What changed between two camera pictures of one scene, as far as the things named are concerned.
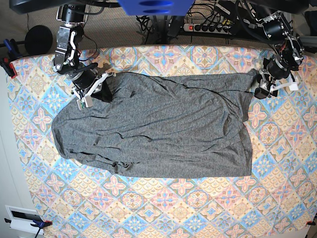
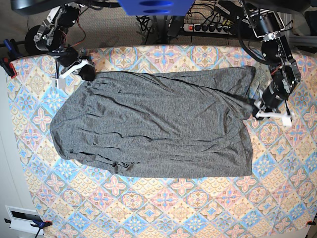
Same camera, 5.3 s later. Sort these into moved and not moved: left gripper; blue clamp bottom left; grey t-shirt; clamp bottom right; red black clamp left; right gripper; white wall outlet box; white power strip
Moved: grey t-shirt; left gripper; right gripper
Not moved: clamp bottom right; red black clamp left; blue clamp bottom left; white power strip; white wall outlet box
